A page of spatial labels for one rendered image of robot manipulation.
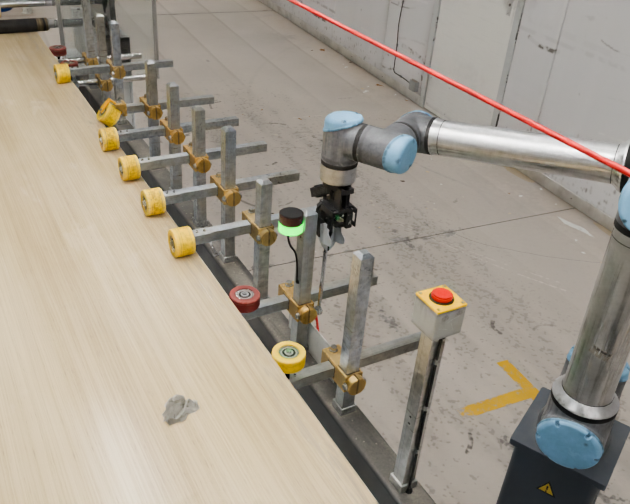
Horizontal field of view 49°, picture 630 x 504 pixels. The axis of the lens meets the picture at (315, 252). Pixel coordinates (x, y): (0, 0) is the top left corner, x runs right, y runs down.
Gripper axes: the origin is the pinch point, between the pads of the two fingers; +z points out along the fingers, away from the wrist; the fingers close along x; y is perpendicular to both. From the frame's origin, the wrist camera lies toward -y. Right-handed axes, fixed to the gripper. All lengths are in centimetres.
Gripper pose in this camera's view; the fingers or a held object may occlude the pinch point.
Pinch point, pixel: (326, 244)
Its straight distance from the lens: 182.9
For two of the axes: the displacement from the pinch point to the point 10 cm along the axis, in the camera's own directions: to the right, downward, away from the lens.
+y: 4.8, 5.0, -7.2
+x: 8.7, -2.0, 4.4
